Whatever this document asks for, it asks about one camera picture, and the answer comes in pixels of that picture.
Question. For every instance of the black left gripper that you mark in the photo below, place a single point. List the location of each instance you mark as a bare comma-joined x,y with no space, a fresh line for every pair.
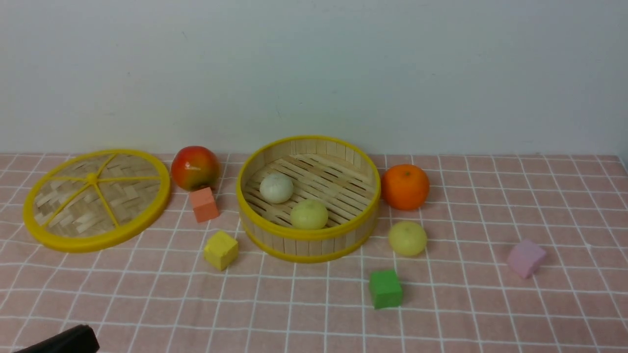
78,339

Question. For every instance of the white bun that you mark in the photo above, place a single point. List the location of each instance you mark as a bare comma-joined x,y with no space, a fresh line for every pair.
276,188

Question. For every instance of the yellow bun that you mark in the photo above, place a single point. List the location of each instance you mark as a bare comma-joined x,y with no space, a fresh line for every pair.
309,214
407,238

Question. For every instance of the yellow bamboo steamer lid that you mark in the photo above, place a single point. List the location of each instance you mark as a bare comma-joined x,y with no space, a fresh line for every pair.
97,200

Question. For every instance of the yellow bamboo steamer tray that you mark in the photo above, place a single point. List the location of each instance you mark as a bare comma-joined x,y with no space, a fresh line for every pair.
325,169

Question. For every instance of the yellow foam cube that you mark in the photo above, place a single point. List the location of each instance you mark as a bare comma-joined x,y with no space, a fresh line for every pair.
221,250

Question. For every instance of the orange foam cube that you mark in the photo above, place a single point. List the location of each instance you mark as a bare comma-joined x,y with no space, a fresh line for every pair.
204,205

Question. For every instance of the red apple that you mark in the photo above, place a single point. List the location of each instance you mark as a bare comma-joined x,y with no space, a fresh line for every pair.
195,168

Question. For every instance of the green foam cube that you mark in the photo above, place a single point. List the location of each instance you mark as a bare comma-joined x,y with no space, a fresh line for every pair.
385,289

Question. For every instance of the orange fruit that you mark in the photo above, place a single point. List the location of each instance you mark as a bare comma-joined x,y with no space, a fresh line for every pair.
405,187

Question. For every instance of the pink checkered tablecloth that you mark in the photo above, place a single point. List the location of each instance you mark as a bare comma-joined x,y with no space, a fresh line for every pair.
157,294

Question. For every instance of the pink foam cube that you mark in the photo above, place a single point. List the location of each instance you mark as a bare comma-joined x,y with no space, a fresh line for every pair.
525,258

